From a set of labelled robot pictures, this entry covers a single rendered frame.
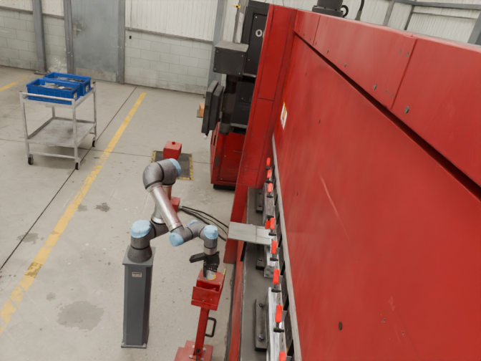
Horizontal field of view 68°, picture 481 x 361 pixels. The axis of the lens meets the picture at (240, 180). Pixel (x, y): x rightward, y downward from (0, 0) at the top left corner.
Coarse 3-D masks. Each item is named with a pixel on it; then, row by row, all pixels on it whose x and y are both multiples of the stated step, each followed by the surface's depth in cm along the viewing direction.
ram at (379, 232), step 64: (320, 64) 148; (320, 128) 129; (384, 128) 73; (320, 192) 115; (384, 192) 68; (448, 192) 49; (320, 256) 103; (384, 256) 64; (448, 256) 47; (320, 320) 93; (384, 320) 60; (448, 320) 45
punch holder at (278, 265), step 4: (280, 248) 168; (280, 252) 166; (280, 256) 164; (280, 260) 163; (284, 260) 154; (276, 264) 168; (280, 264) 161; (284, 264) 154; (276, 268) 167; (280, 268) 159; (284, 268) 155; (280, 272) 158; (280, 276) 158; (280, 280) 159
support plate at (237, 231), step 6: (234, 222) 234; (234, 228) 227; (240, 228) 228; (246, 228) 230; (252, 228) 231; (264, 228) 233; (228, 234) 221; (234, 234) 222; (240, 234) 223; (246, 234) 224; (252, 234) 225; (240, 240) 218; (246, 240) 219; (252, 240) 220; (258, 240) 221; (264, 240) 222
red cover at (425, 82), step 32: (320, 32) 150; (352, 32) 102; (384, 32) 78; (352, 64) 97; (384, 64) 75; (416, 64) 61; (448, 64) 51; (480, 64) 44; (384, 96) 71; (416, 96) 59; (448, 96) 50; (480, 96) 43; (416, 128) 57; (448, 128) 49; (480, 128) 42; (480, 160) 41
